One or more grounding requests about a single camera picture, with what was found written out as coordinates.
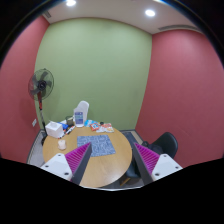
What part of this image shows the white wall socket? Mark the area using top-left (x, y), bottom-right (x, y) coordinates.
top-left (32, 119), bottom-right (37, 127)

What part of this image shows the left ceiling light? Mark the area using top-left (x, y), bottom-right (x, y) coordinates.
top-left (66, 0), bottom-right (76, 7)

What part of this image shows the round wooden table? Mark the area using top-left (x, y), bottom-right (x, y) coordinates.
top-left (43, 127), bottom-right (132, 188)

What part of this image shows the red snack packet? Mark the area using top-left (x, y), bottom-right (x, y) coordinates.
top-left (90, 123), bottom-right (100, 131)

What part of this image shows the red white marker pen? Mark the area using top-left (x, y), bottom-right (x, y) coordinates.
top-left (60, 126), bottom-right (75, 138)

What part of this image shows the orange white snack packet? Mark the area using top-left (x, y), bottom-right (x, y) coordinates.
top-left (98, 123), bottom-right (114, 133)

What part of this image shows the black standing fan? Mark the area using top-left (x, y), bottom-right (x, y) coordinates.
top-left (28, 68), bottom-right (55, 146)

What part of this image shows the white plastic jug blue label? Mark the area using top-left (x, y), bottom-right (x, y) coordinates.
top-left (74, 101), bottom-right (89, 127)

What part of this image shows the grey patterned mouse pad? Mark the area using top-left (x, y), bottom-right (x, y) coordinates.
top-left (77, 135), bottom-right (116, 157)

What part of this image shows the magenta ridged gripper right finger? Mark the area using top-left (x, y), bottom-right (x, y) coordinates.
top-left (133, 143), bottom-right (182, 185)

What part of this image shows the small white computer mouse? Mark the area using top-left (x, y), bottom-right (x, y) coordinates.
top-left (58, 140), bottom-right (66, 150)

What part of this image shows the black office chair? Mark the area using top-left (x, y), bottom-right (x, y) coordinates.
top-left (125, 132), bottom-right (178, 179)

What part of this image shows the right ceiling light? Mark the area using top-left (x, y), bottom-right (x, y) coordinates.
top-left (145, 9), bottom-right (155, 17)

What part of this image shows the blue packet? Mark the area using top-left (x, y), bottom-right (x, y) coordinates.
top-left (84, 120), bottom-right (97, 127)

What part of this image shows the ceiling air vent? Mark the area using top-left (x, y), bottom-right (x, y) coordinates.
top-left (158, 24), bottom-right (199, 31)

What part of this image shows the ceiling light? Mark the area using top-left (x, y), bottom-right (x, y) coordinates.
top-left (66, 0), bottom-right (76, 7)
top-left (145, 9), bottom-right (155, 17)

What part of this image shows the white tissue box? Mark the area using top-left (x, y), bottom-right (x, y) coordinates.
top-left (45, 121), bottom-right (64, 138)

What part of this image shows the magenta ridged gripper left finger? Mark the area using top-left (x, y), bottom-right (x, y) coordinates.
top-left (41, 143), bottom-right (92, 185)

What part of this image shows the dark glass jar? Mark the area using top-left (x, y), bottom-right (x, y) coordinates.
top-left (66, 116), bottom-right (74, 126)

